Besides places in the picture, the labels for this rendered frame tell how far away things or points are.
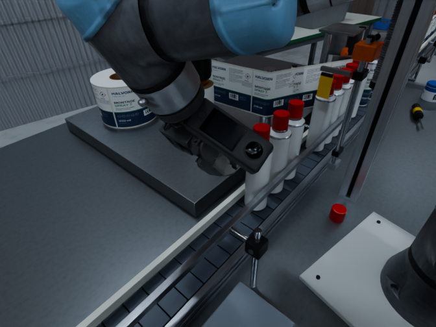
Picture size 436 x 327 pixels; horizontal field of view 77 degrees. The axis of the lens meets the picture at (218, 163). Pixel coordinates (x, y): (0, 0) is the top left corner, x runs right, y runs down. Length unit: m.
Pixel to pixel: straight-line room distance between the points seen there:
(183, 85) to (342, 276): 0.47
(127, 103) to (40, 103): 2.48
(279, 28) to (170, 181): 0.56
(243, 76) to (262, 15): 0.70
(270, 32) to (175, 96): 0.14
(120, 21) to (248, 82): 0.68
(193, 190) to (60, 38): 2.75
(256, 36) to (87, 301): 0.55
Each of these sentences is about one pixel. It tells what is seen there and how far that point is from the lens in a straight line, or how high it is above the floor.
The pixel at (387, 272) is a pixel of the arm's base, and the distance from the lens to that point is 0.63.
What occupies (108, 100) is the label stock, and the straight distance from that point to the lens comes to 0.96.
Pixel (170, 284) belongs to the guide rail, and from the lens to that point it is 0.45.
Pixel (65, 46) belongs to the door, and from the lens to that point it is 3.29.
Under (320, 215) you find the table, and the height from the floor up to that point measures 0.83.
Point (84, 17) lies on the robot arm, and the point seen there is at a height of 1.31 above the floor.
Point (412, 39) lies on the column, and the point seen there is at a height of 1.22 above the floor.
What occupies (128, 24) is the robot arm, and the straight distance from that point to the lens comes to 0.26.
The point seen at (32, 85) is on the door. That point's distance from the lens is 3.33.
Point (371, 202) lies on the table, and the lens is 0.81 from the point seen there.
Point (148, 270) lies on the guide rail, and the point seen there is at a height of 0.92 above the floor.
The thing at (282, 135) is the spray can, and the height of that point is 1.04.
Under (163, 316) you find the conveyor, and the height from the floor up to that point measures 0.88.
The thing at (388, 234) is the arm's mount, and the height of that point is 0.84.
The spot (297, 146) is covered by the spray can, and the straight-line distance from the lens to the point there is 0.67.
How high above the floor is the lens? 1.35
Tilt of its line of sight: 37 degrees down
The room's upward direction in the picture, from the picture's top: 2 degrees counter-clockwise
